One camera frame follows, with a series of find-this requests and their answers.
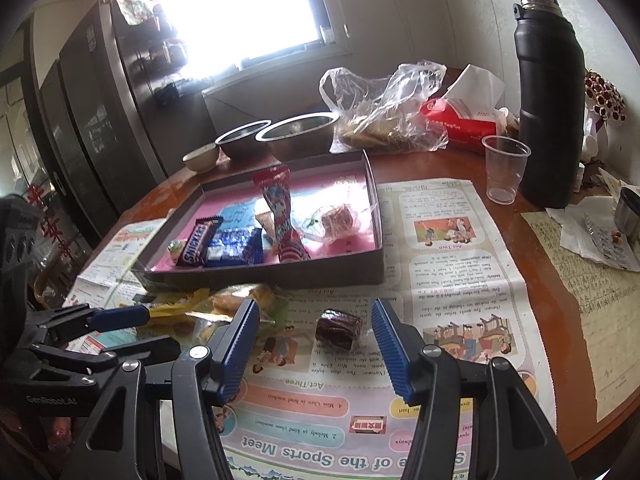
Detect small orange biscuit packet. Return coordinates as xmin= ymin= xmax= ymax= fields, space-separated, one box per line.
xmin=254 ymin=210 xmax=278 ymax=238

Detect white crumpled paper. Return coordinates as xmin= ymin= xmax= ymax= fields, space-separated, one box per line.
xmin=545 ymin=195 xmax=640 ymax=268

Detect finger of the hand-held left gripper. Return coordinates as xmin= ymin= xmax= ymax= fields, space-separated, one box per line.
xmin=25 ymin=304 xmax=152 ymax=346
xmin=22 ymin=337 xmax=182 ymax=386

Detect grey counter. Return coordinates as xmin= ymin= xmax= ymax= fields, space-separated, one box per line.
xmin=202 ymin=50 xmax=351 ymax=133

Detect red tissue box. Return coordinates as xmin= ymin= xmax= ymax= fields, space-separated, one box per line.
xmin=419 ymin=64 xmax=511 ymax=153

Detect handwritten paper sheet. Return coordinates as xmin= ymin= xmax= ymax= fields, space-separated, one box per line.
xmin=521 ymin=210 xmax=640 ymax=423

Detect clear packet with reddish pastry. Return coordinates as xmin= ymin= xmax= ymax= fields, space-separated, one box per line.
xmin=295 ymin=202 xmax=371 ymax=246

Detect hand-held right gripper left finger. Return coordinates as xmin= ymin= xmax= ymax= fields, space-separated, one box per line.
xmin=60 ymin=297 xmax=261 ymax=480

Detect black thermos bottle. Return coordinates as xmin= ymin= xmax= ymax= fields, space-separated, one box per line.
xmin=512 ymin=0 xmax=587 ymax=210

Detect pill blister pack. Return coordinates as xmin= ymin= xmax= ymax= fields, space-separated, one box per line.
xmin=582 ymin=212 xmax=633 ymax=266

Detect brown cake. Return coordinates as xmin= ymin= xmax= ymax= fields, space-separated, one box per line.
xmin=314 ymin=309 xmax=373 ymax=352

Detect large steel bowl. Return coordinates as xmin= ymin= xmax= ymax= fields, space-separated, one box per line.
xmin=255 ymin=114 xmax=340 ymax=161

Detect bright window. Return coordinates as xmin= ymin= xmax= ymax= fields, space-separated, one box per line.
xmin=145 ymin=0 xmax=336 ymax=71

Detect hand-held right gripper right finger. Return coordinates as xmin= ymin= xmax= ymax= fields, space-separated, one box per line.
xmin=371 ymin=297 xmax=571 ymax=480

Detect metal cup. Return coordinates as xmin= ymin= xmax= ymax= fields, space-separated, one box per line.
xmin=614 ymin=187 xmax=640 ymax=243

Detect clear packet with yellow pastry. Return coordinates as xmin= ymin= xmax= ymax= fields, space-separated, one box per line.
xmin=207 ymin=282 xmax=288 ymax=323

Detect medium steel bowl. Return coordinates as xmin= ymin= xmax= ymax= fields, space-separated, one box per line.
xmin=215 ymin=120 xmax=273 ymax=159

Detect clear plastic cup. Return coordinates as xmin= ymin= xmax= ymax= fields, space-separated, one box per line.
xmin=481 ymin=135 xmax=532 ymax=205

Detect small ceramic bowl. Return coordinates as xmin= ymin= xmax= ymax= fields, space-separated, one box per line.
xmin=182 ymin=143 xmax=221 ymax=172

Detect dark refrigerator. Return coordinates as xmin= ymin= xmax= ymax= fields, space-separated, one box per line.
xmin=30 ymin=0 xmax=171 ymax=241

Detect long red snack packet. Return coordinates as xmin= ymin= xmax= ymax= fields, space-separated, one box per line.
xmin=252 ymin=165 xmax=312 ymax=262

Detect grey shallow cardboard box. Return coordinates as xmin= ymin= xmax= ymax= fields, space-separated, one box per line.
xmin=131 ymin=149 xmax=386 ymax=291

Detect dried flower bouquet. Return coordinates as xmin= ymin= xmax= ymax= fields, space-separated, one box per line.
xmin=582 ymin=72 xmax=628 ymax=123

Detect yellow snack packet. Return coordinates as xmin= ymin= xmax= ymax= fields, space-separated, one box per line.
xmin=145 ymin=287 xmax=211 ymax=318

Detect printed newspaper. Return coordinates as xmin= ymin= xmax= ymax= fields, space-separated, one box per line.
xmin=62 ymin=177 xmax=558 ymax=480

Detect green clear snack packet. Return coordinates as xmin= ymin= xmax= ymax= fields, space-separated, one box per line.
xmin=192 ymin=320 xmax=233 ymax=348

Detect red white leaflet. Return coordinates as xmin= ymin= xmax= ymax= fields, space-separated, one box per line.
xmin=65 ymin=330 xmax=123 ymax=356

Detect blue snack packet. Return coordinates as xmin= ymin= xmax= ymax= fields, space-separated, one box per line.
xmin=205 ymin=227 xmax=264 ymax=267

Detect brown chocolate bar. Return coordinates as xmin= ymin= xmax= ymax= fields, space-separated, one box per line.
xmin=175 ymin=216 xmax=224 ymax=267

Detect clear plastic bag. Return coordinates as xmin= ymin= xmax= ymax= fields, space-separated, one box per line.
xmin=319 ymin=60 xmax=449 ymax=153

